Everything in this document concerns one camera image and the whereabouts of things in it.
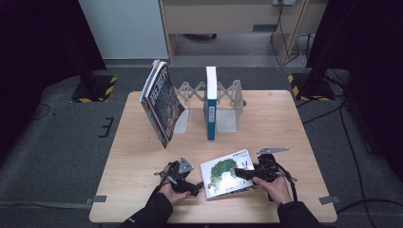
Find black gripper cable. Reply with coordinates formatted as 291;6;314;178
278;167;299;202

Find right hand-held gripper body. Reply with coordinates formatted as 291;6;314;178
252;146;290;183

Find black hanging cables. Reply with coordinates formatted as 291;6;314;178
270;4;313;68

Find pale blue panel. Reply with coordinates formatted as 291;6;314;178
77;0;169;60

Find dark glossy cover book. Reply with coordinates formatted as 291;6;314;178
141;61;186;149

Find grey tape piece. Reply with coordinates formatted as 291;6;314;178
317;195;341;206
85;195;108;206

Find grey metal expandable bookend rack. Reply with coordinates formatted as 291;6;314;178
172;79;247;134

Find thin white book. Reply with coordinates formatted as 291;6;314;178
140;59;162;105

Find wooden background desk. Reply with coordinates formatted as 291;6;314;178
158;0;329;64

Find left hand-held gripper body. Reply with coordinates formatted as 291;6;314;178
154;156;195;192

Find person's left hand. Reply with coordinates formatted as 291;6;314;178
158;181;191;206

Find person's right hand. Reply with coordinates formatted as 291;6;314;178
252;175;293;205

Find stand with hazard-striped base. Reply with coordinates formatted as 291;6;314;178
70;56;119;105
287;47;337;103

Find blue book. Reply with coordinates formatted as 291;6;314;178
203;66;220;142

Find thin black floor cable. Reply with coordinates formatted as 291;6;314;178
30;102;52;122

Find dark curtain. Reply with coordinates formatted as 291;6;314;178
306;0;403;172
0;0;107;160

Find white caterpillar picture book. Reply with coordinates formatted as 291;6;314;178
199;148;257;201

